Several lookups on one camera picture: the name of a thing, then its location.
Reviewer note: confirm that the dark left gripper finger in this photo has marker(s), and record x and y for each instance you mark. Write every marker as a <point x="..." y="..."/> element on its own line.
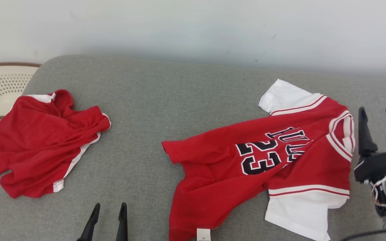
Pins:
<point x="122" y="224"/>
<point x="90" y="224"/>

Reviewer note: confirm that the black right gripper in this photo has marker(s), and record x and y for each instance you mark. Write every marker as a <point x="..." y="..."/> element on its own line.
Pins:
<point x="380" y="164"/>

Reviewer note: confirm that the red shorts with white stripe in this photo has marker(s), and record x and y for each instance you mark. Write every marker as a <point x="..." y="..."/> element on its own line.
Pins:
<point x="35" y="144"/>

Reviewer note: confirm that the red white basketball jersey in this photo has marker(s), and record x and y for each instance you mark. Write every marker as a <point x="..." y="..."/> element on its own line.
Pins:
<point x="213" y="180"/>

